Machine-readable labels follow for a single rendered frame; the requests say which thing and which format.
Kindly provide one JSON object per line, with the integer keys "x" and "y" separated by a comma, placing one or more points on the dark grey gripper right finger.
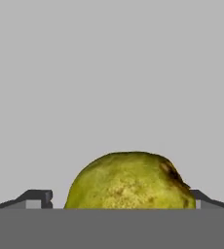
{"x": 204, "y": 201}

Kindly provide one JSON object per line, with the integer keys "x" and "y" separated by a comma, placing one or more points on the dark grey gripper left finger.
{"x": 36, "y": 196}

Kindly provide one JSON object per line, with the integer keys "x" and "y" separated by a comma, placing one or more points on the green pear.
{"x": 130, "y": 184}

